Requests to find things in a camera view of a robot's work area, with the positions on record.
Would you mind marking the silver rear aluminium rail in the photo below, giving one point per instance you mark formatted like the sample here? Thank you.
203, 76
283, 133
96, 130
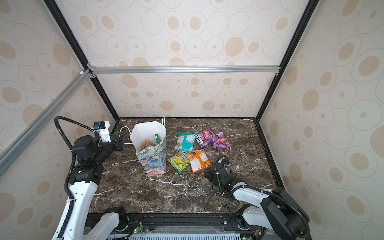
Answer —
185, 70

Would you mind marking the teal snack packet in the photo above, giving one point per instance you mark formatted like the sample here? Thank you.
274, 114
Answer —
185, 142

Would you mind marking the black left corner post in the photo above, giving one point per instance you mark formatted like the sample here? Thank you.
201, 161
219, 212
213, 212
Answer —
59, 18

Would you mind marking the silver left aluminium rail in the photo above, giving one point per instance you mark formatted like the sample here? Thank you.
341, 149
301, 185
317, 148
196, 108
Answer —
25, 138

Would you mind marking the black corner post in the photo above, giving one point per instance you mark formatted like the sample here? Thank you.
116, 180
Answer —
302, 25
59, 18

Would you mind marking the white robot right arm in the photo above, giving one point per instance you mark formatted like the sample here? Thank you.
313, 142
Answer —
271, 209

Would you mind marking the pink candy packet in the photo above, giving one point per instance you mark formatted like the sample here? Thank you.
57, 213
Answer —
222, 142

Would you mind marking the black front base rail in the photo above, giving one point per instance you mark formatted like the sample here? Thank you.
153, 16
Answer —
172, 226

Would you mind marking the white floral paper bag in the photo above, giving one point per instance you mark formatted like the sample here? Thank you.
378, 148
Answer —
153, 159

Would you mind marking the orange snack packet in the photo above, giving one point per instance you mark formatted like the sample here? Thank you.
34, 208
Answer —
198, 160

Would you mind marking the green Fox's spring tea packet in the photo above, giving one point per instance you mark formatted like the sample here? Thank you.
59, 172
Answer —
157, 139

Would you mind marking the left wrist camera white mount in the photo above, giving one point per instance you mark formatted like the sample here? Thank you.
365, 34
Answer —
102, 129

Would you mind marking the silver aluminium rail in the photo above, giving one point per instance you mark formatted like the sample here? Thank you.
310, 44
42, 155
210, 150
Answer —
25, 138
185, 70

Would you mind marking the black right corner post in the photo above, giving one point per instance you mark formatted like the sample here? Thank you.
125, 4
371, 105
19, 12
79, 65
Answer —
302, 25

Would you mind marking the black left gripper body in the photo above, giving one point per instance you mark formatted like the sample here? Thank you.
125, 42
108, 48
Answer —
106, 149

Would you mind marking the yellow green snack packet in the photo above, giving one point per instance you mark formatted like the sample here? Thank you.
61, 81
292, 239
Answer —
179, 161

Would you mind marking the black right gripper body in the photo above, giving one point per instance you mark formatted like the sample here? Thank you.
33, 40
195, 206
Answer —
210, 176

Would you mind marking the purple Fox's candy packet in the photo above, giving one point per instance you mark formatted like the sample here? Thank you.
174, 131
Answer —
206, 137

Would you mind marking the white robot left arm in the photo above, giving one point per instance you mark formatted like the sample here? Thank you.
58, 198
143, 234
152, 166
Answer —
81, 185

